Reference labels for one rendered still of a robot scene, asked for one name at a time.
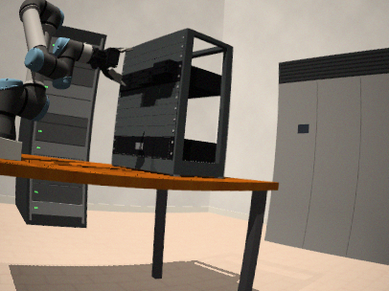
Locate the black server rack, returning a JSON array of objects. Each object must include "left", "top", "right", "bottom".
[{"left": 111, "top": 28, "right": 233, "bottom": 179}]

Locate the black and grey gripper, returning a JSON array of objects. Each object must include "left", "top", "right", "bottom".
[{"left": 87, "top": 46, "right": 132, "bottom": 86}]

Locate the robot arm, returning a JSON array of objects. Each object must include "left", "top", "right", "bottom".
[{"left": 0, "top": 0, "right": 93, "bottom": 141}]

